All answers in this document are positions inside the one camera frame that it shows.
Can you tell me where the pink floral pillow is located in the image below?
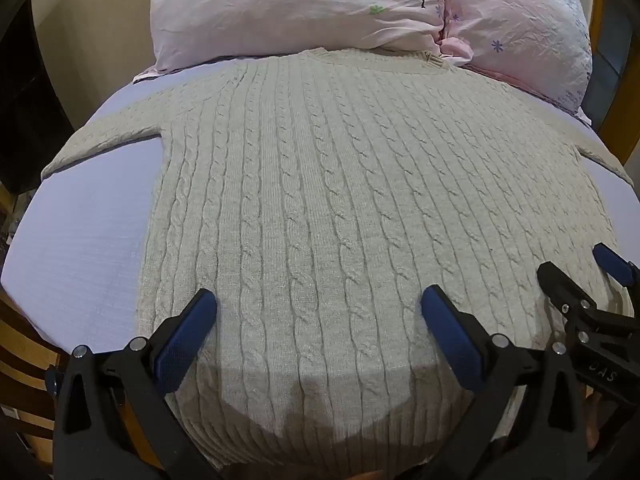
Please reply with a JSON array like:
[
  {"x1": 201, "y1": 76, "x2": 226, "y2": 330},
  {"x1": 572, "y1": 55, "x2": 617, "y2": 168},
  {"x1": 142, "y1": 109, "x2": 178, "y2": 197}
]
[
  {"x1": 149, "y1": 0, "x2": 451, "y2": 75},
  {"x1": 439, "y1": 0, "x2": 594, "y2": 113}
]

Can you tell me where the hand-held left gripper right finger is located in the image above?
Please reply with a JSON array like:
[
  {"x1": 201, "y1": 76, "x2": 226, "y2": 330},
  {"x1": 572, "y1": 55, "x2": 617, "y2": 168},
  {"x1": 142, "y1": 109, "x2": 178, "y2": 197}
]
[{"x1": 414, "y1": 284, "x2": 608, "y2": 480}]

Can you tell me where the dark cabinet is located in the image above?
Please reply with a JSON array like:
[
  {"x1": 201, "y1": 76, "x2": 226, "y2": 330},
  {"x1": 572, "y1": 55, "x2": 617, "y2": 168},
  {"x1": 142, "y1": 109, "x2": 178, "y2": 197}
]
[{"x1": 0, "y1": 7, "x2": 77, "y2": 196}]

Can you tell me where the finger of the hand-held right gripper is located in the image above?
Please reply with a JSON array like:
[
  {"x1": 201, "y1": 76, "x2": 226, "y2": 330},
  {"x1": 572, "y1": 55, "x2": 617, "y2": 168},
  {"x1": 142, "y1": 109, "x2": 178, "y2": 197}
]
[
  {"x1": 591, "y1": 242, "x2": 640, "y2": 287},
  {"x1": 536, "y1": 261, "x2": 598, "y2": 323}
]

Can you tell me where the wooden slatted frame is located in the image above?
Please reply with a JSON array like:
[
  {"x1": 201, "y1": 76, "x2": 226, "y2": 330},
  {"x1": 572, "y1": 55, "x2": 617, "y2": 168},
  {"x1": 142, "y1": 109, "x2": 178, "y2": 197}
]
[{"x1": 0, "y1": 180, "x2": 68, "y2": 461}]

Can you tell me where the beige cable-knit sweater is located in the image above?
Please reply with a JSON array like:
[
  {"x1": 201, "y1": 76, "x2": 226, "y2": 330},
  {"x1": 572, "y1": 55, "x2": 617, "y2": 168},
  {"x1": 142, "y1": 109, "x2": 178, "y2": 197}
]
[{"x1": 39, "y1": 47, "x2": 636, "y2": 473}]

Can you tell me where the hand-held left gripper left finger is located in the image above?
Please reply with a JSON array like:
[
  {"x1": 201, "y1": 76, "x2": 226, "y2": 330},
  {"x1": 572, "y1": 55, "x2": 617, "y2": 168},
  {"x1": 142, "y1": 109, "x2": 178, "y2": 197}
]
[{"x1": 50, "y1": 287, "x2": 222, "y2": 480}]

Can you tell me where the wooden headboard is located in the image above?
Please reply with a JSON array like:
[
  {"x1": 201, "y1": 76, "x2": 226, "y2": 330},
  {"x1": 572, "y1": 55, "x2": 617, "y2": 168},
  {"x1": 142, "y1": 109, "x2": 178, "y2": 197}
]
[{"x1": 575, "y1": 0, "x2": 640, "y2": 173}]

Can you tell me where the lavender bed sheet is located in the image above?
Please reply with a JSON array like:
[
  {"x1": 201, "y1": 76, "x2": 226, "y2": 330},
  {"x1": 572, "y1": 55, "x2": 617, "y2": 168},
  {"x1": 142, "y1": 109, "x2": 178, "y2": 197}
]
[{"x1": 0, "y1": 57, "x2": 640, "y2": 361}]

